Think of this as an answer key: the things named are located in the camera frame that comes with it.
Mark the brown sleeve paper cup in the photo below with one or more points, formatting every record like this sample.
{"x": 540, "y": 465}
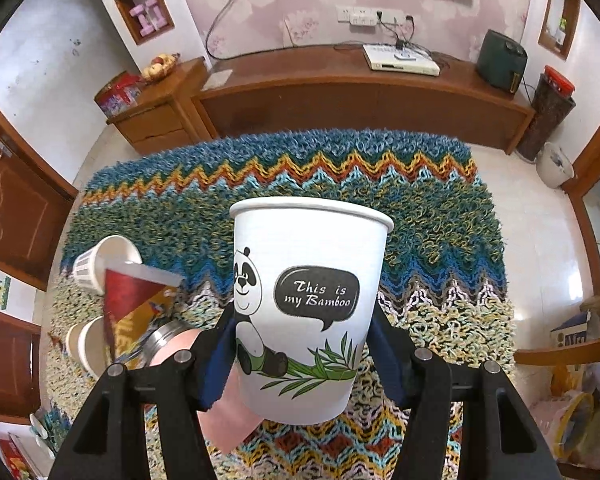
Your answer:
{"x": 86, "y": 344}

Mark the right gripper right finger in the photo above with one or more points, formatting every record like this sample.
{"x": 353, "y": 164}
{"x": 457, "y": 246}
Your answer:
{"x": 500, "y": 439}

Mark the white panda paper cup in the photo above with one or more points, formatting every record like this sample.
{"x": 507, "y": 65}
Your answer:
{"x": 306, "y": 274}

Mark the long wooden TV cabinet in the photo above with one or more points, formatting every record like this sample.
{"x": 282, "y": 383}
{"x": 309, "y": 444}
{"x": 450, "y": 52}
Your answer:
{"x": 324, "y": 87}

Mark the small wooden drawer cabinet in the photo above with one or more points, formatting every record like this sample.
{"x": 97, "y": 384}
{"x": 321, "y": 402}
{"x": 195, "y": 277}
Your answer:
{"x": 165, "y": 115}

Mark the white checked paper cup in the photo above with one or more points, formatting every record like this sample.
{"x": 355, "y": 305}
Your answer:
{"x": 89, "y": 269}

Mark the colourful zigzag knitted cloth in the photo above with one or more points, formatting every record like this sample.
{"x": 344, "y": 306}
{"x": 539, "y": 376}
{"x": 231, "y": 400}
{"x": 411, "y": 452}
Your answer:
{"x": 443, "y": 276}

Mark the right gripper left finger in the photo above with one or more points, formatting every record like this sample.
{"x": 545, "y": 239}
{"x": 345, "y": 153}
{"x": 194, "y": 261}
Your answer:
{"x": 107, "y": 439}

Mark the dark bin with red lid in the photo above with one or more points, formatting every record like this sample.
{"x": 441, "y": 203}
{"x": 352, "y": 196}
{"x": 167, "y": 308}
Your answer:
{"x": 552, "y": 103}

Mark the dark green speaker box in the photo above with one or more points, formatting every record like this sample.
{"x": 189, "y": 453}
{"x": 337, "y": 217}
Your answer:
{"x": 501, "y": 61}

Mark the pink thermos bottle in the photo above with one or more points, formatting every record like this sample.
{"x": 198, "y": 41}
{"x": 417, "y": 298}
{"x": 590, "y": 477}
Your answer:
{"x": 229, "y": 421}

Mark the white set-top box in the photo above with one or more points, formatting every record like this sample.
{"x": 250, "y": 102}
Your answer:
{"x": 406, "y": 60}

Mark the white wall power strip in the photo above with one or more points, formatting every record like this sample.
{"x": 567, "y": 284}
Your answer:
{"x": 360, "y": 16}

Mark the brown wooden door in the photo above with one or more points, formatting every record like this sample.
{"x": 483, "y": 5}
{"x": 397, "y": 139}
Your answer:
{"x": 35, "y": 202}

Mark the red patterned plastic cup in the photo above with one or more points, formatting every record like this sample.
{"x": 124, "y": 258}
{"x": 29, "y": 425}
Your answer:
{"x": 137, "y": 299}

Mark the pink dumbbell pair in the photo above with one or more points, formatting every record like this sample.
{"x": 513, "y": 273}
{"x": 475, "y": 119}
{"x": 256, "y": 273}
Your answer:
{"x": 149, "y": 16}

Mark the white ceramic pot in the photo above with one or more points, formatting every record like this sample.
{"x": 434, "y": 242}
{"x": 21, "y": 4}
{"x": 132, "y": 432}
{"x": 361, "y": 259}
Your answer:
{"x": 553, "y": 166}

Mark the fruit basket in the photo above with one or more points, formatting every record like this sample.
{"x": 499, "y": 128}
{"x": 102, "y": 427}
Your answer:
{"x": 160, "y": 67}

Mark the red tin box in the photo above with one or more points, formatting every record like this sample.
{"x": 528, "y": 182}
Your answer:
{"x": 119, "y": 94}

